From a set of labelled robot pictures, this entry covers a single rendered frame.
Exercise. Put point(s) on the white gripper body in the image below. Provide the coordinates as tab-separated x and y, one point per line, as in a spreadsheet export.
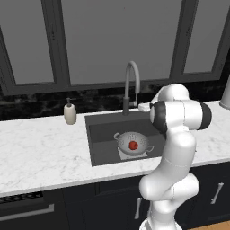
144	107

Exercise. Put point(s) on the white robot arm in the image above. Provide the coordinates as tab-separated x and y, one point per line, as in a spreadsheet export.
176	155

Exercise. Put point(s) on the grey gooseneck sink faucet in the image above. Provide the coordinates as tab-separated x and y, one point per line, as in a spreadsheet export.
126	90

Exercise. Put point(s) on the red apple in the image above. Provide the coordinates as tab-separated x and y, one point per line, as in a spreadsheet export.
133	145

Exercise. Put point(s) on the grey metal colander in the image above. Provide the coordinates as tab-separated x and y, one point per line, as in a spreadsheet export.
125	143

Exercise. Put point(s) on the dark grey sink basin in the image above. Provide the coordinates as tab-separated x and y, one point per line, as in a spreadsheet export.
101	143

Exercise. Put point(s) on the beige soap dispenser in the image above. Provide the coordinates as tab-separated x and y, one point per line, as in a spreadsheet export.
70	114

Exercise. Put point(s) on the grey rounded container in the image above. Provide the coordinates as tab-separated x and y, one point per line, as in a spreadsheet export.
226	97

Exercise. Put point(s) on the dark navy cupboard door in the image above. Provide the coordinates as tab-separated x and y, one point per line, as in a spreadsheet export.
110	209
205	179

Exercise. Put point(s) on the dark framed window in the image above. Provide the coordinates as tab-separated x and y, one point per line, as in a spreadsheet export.
63	45

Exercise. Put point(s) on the black dishwasher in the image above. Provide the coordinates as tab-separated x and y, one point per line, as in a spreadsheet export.
27	220

